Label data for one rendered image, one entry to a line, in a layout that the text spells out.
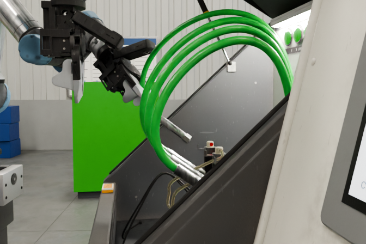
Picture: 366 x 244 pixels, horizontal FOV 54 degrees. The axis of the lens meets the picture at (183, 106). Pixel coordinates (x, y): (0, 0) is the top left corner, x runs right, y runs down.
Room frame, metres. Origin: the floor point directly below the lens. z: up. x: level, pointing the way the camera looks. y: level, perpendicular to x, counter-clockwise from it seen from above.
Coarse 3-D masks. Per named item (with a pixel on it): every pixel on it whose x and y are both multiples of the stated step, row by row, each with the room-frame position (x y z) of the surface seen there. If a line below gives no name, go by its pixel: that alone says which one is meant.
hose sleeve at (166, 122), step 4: (164, 120) 0.91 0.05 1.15; (168, 120) 0.92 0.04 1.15; (164, 124) 0.91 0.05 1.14; (168, 124) 0.91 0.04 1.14; (172, 124) 0.91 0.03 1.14; (168, 128) 0.91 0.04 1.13; (172, 128) 0.91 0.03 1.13; (176, 128) 0.91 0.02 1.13; (176, 132) 0.90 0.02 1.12; (180, 132) 0.90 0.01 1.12; (184, 132) 0.91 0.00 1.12; (180, 136) 0.90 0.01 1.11
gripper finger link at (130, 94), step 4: (132, 76) 0.93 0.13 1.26; (136, 80) 0.93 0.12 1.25; (124, 84) 0.94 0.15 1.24; (128, 84) 0.93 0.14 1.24; (136, 84) 0.91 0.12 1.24; (128, 88) 0.93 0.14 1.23; (136, 88) 0.91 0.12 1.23; (140, 88) 0.91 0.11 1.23; (128, 92) 0.93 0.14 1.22; (132, 92) 0.92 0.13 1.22; (136, 92) 0.91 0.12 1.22; (140, 92) 0.91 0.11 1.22; (124, 96) 0.93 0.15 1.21; (128, 96) 0.92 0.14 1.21; (132, 96) 0.92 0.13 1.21; (136, 96) 0.91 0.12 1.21; (140, 96) 0.91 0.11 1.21; (124, 100) 0.93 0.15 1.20; (128, 100) 0.92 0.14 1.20
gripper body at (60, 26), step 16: (64, 0) 0.73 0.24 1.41; (80, 0) 0.75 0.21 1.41; (48, 16) 0.76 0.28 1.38; (64, 16) 0.75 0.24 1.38; (48, 32) 0.73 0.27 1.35; (64, 32) 0.73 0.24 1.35; (80, 32) 0.75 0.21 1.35; (48, 48) 0.74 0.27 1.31; (64, 48) 0.74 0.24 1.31; (80, 48) 0.74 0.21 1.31
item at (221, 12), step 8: (200, 16) 0.89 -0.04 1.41; (208, 16) 0.89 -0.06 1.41; (248, 16) 0.86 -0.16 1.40; (256, 16) 0.86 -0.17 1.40; (184, 24) 0.90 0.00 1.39; (264, 24) 0.86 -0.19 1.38; (176, 32) 0.91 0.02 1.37; (168, 40) 0.92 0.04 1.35; (160, 48) 0.92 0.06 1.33; (152, 56) 0.92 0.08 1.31; (144, 64) 0.93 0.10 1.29; (144, 72) 0.93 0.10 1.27; (144, 80) 0.93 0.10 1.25; (152, 112) 0.92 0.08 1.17
